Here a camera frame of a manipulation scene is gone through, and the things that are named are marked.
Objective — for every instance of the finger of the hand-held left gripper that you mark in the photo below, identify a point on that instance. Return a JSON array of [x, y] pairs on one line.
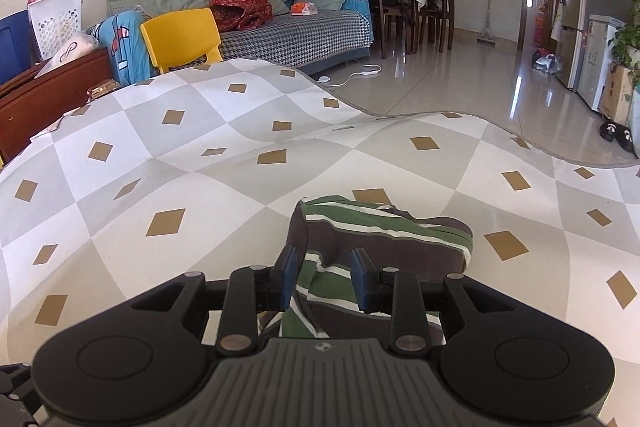
[[15, 382]]

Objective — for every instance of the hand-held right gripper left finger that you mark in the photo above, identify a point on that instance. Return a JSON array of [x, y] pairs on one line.
[[287, 274]]

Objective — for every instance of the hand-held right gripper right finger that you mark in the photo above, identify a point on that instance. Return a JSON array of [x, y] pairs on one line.
[[362, 282]]

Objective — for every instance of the green brown striped t-shirt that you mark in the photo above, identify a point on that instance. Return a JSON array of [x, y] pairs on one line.
[[350, 237]]

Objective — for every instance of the diamond-patterned tablecloth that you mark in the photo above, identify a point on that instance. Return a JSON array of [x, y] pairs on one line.
[[175, 167]]

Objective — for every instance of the white power strip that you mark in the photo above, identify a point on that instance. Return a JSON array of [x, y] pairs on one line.
[[371, 69]]

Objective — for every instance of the houndstooth sofa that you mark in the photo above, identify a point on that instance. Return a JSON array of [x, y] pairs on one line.
[[300, 37]]

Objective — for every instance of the yellow plastic chair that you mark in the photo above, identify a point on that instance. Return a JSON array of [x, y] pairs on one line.
[[180, 39]]

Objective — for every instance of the dark wooden dining chair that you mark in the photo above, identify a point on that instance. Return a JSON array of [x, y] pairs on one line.
[[440, 7], [392, 22]]

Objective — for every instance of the orange snack packet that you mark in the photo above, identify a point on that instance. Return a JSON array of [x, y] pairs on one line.
[[304, 8]]

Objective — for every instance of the blue patterned cloth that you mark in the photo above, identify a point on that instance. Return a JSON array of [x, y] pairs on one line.
[[360, 14]]

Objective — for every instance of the broom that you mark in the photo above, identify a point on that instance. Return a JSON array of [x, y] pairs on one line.
[[486, 38]]

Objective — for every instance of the blue cartoon blanket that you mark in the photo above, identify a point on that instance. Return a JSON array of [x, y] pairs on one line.
[[122, 47]]

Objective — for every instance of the brown wooden cabinet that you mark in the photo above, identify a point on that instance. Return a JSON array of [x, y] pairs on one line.
[[55, 102]]

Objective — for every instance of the white plastic bag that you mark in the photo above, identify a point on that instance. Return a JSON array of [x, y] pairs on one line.
[[545, 62]]

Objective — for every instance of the black slipper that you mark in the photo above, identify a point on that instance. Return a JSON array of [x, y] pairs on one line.
[[609, 132], [629, 142]]

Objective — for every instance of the white bag with loop logo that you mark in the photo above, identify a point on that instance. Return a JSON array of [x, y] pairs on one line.
[[70, 52]]

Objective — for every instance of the cardboard box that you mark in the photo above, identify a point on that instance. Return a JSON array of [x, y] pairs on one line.
[[615, 94]]

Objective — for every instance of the white chest freezer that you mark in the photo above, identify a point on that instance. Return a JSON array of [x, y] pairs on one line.
[[597, 57]]

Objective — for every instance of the blue storage bin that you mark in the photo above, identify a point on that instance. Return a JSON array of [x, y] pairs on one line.
[[15, 47]]

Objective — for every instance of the white laundry basket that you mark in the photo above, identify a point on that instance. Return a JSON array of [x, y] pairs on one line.
[[55, 24]]

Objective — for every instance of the potted trailing plant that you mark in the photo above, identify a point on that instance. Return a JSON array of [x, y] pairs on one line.
[[631, 47]]

